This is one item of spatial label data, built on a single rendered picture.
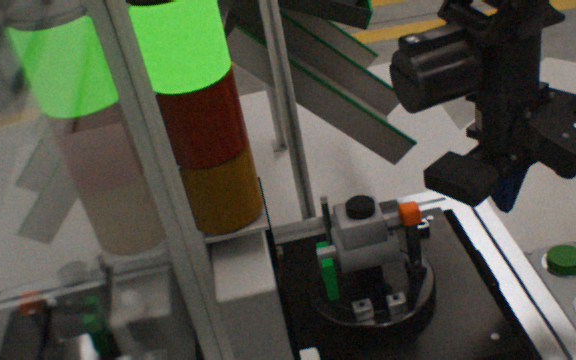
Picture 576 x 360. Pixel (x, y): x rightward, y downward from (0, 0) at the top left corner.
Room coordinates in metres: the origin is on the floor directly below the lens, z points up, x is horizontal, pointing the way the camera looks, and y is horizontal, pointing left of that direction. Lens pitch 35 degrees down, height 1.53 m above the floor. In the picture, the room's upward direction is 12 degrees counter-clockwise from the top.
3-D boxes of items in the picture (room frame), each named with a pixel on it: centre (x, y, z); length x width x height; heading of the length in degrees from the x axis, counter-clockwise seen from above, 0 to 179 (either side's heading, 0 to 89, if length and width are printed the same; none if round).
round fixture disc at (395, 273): (0.57, -0.07, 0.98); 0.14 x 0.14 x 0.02
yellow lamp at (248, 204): (0.37, 0.04, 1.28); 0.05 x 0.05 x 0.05
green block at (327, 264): (0.55, -0.02, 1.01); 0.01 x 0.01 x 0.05; 2
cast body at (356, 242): (0.57, -0.06, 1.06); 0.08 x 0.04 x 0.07; 92
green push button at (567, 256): (0.56, -0.28, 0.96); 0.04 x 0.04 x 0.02
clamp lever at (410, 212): (0.57, -0.11, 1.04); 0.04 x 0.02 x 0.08; 92
